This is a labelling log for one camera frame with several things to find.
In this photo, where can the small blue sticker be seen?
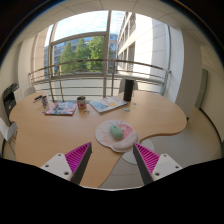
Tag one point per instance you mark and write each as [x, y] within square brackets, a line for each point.
[127, 109]

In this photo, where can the mint green computer mouse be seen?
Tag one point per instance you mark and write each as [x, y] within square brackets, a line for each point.
[116, 132]

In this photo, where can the metal balcony railing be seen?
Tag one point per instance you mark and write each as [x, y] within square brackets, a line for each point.
[83, 62]

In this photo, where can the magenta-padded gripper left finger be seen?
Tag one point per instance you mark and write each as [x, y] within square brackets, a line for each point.
[57, 165]

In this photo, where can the tall black cylinder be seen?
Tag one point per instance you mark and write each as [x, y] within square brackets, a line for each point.
[128, 90]

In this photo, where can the white mug with red print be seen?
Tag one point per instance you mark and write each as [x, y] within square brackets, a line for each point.
[81, 103]

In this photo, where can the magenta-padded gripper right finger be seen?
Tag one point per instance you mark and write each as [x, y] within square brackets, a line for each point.
[166, 165]

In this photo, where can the printed drinking glass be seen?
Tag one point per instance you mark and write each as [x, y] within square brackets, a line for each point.
[44, 102]

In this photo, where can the light blue magazine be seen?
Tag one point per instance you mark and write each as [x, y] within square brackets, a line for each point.
[107, 104]

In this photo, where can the red dark magazine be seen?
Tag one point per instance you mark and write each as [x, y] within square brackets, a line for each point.
[61, 108]

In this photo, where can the black pen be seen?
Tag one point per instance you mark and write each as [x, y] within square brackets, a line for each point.
[37, 98]

